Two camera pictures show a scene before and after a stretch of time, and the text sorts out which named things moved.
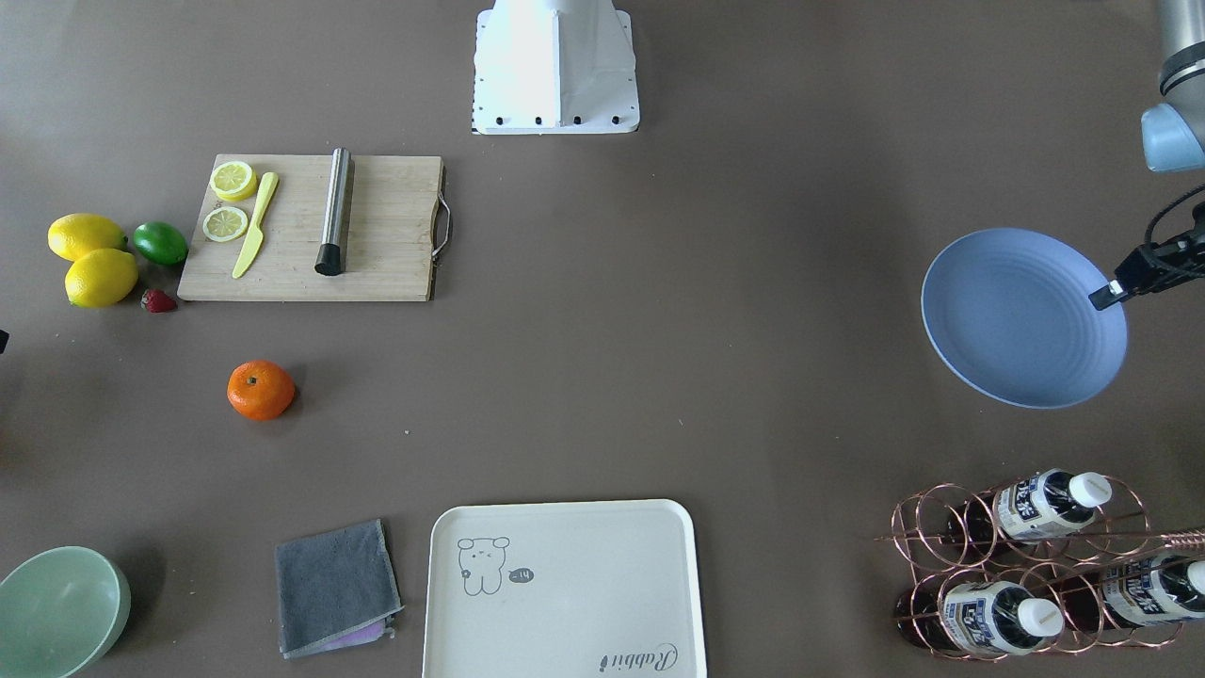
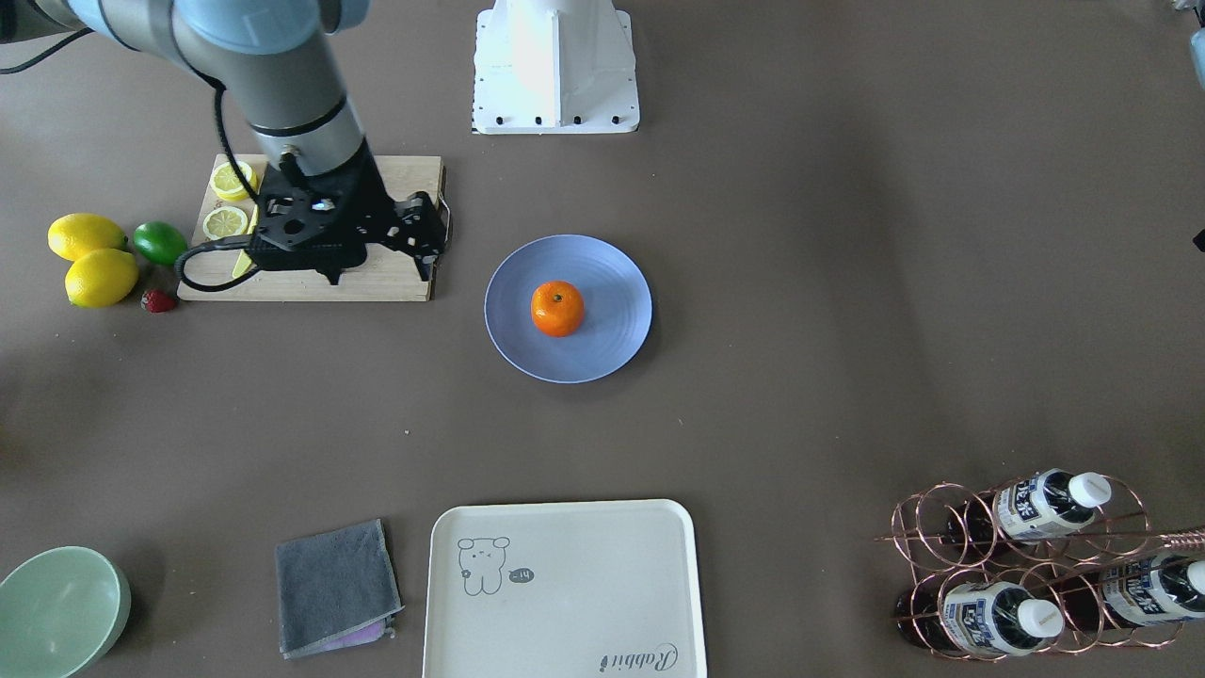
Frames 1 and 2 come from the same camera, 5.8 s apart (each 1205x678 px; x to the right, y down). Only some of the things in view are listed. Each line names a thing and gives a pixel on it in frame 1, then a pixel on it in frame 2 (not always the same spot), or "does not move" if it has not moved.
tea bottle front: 989,617 does not move
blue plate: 1007,313 → 617,309
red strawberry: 156,300 does not move
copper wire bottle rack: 1049,565 does not move
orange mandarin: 259,390 → 557,308
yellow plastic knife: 253,242 does not move
